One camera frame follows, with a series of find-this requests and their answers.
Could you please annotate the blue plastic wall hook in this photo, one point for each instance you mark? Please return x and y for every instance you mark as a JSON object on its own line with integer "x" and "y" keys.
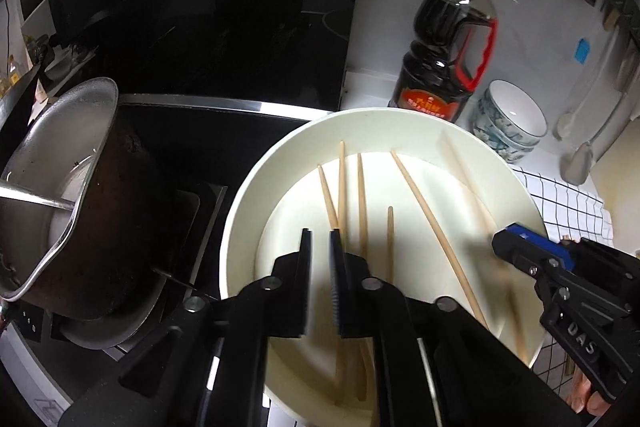
{"x": 582, "y": 51}

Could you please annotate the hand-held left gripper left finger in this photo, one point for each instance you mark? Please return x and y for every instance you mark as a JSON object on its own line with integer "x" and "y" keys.
{"x": 304, "y": 287}

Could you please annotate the black range hood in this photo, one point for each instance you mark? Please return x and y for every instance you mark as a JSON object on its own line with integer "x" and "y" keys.
{"x": 200, "y": 7}

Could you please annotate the white blue patterned bowl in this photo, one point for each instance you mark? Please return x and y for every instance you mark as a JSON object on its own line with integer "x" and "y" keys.
{"x": 515, "y": 107}
{"x": 522, "y": 148}
{"x": 505, "y": 155}

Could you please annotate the metal cooking pot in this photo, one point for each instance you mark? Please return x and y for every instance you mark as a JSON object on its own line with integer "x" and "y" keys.
{"x": 125, "y": 217}

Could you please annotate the black gas stove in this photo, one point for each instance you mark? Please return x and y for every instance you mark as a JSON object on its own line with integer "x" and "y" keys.
{"x": 200, "y": 147}

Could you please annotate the dark soy sauce bottle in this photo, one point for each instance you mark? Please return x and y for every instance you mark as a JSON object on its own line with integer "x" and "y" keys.
{"x": 435, "y": 72}

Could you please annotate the person's right hand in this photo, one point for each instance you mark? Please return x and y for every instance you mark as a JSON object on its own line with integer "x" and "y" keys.
{"x": 592, "y": 402}

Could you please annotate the bunch of wooden chopsticks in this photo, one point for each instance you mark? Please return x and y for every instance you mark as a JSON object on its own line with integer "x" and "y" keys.
{"x": 342, "y": 187}

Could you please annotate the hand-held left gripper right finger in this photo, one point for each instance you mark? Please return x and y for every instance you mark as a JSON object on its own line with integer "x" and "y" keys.
{"x": 337, "y": 287}

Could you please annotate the white checked cloth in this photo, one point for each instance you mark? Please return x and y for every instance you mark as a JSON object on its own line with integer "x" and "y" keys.
{"x": 560, "y": 207}

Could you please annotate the metal spatula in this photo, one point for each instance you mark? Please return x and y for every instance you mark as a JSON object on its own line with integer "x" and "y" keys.
{"x": 575, "y": 164}

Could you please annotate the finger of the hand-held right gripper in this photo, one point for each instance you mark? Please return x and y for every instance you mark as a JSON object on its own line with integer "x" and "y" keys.
{"x": 520, "y": 234}
{"x": 515, "y": 254}

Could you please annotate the cream plastic basin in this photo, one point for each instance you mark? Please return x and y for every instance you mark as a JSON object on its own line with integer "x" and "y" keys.
{"x": 300, "y": 187}

